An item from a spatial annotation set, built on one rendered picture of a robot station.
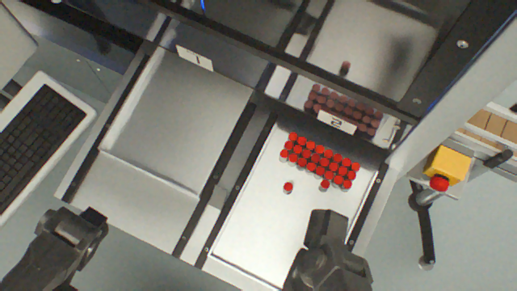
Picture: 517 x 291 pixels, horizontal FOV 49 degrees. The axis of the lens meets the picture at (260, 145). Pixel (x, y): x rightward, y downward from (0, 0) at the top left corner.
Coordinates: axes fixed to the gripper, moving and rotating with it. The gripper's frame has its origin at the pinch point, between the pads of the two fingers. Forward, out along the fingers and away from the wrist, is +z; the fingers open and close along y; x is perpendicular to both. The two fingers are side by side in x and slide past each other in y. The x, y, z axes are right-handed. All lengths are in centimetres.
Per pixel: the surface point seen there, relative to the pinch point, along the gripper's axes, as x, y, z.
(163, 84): 49, 33, 15
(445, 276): -54, 49, 101
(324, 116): 9.6, 35.5, 0.0
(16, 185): 70, -2, 26
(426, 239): -40, 55, 90
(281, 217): 9.1, 16.6, 17.5
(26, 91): 82, 20, 25
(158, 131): 44, 23, 17
